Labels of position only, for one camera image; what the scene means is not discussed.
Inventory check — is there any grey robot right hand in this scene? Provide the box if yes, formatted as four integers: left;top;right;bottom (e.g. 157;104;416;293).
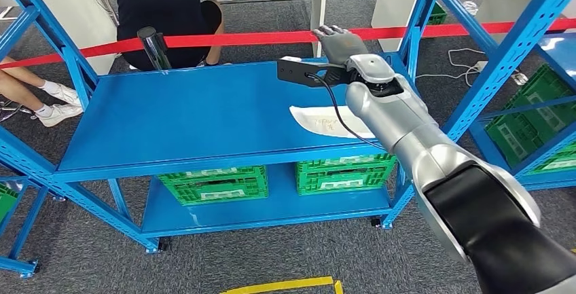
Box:
312;25;370;66

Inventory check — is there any white curved plastic part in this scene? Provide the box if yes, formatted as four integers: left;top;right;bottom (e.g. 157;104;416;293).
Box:
288;105;377;141

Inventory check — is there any red barrier tape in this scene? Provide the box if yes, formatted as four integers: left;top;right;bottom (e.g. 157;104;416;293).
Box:
0;18;576;71

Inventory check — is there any white power strip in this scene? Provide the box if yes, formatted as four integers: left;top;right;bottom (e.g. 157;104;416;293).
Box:
474;59;531;87

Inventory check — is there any seated person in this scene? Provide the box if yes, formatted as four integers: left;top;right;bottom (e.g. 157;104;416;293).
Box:
0;55;85;128

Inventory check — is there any chrome stool base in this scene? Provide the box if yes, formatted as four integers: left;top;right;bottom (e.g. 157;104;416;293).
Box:
0;99;36;123

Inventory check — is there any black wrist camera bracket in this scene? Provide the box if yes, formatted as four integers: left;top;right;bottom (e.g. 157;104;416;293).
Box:
276;58;361;89

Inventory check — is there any black camera cable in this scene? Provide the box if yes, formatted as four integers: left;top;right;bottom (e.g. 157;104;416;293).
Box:
305;71;389;151

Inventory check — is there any white power cable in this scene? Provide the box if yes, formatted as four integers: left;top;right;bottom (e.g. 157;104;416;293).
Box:
414;48;488;89

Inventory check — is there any chrome barrier post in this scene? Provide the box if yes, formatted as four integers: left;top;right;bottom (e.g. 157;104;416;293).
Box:
137;26;173;72

